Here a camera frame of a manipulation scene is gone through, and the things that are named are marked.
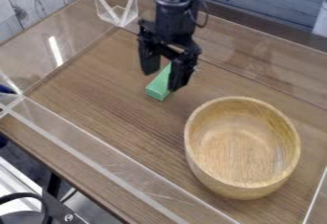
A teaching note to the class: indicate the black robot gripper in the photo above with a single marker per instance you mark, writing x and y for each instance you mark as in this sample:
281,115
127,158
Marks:
168,37

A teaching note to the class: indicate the green rectangular block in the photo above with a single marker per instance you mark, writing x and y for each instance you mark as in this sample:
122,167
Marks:
156,89

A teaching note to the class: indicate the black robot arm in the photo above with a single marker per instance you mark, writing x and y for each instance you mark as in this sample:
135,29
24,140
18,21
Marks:
168,37

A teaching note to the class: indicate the light wooden bowl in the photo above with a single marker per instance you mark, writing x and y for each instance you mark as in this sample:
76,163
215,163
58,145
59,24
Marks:
242,147

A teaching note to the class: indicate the clear acrylic enclosure wall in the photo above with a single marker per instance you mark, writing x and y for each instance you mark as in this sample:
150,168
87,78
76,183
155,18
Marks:
82,116

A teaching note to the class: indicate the black metal bracket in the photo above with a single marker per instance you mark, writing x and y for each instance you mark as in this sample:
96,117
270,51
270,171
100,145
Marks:
59,213

